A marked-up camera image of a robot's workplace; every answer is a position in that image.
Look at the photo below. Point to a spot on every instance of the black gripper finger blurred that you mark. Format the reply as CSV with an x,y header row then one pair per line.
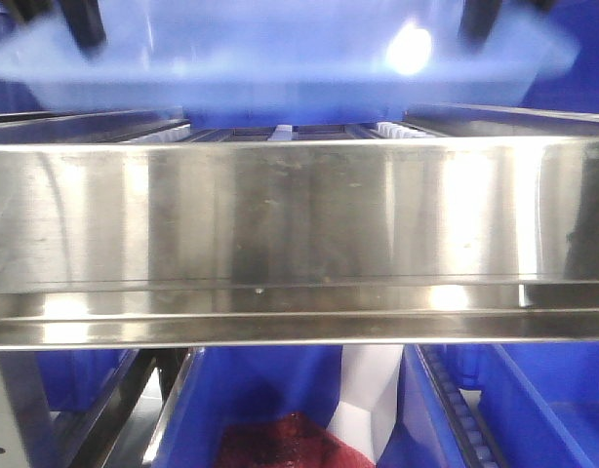
x,y
84,22
478,18

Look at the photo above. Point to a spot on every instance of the blue plastic tray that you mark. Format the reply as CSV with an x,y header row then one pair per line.
x,y
287,61

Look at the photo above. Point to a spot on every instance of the blue plastic bin lower right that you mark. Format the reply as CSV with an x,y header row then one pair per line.
x,y
499,405

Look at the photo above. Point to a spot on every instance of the blue bin with red contents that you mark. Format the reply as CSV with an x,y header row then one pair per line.
x,y
228,385

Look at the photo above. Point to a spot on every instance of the stainless steel shelf front rail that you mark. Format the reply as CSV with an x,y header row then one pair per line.
x,y
382,241

